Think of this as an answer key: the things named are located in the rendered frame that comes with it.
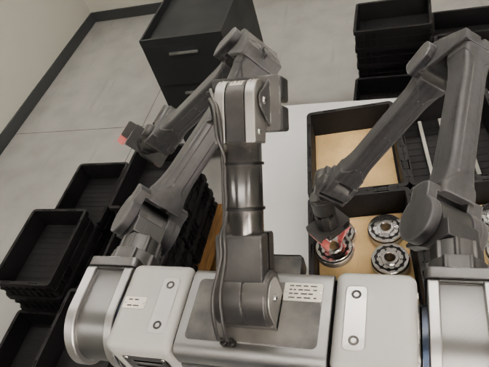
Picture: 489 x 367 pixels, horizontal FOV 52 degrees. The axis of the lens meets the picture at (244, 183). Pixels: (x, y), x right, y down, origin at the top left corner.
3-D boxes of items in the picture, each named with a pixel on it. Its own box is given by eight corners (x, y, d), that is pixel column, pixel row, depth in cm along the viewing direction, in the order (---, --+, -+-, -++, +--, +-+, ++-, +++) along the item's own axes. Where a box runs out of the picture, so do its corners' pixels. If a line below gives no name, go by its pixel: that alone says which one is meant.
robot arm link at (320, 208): (307, 203, 125) (330, 202, 123) (310, 183, 129) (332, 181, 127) (312, 221, 129) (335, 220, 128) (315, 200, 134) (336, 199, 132)
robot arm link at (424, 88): (431, 49, 93) (478, 75, 96) (427, 36, 98) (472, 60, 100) (312, 193, 121) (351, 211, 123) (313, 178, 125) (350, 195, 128)
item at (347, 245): (351, 261, 136) (351, 261, 135) (314, 262, 139) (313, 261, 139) (353, 231, 142) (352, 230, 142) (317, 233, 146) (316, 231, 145)
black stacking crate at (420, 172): (515, 200, 149) (521, 174, 141) (410, 210, 156) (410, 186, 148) (482, 113, 176) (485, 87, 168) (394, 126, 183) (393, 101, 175)
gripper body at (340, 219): (305, 231, 136) (300, 213, 131) (335, 210, 138) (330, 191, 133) (321, 245, 131) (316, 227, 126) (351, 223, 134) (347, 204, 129)
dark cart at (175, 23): (262, 164, 305) (220, 33, 242) (193, 166, 320) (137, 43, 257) (278, 98, 345) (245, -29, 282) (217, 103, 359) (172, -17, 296)
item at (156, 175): (200, 266, 246) (167, 207, 215) (145, 264, 256) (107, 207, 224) (219, 203, 272) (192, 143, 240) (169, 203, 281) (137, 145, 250)
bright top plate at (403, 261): (412, 272, 137) (412, 271, 136) (374, 276, 139) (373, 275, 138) (405, 242, 143) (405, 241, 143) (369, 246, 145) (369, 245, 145)
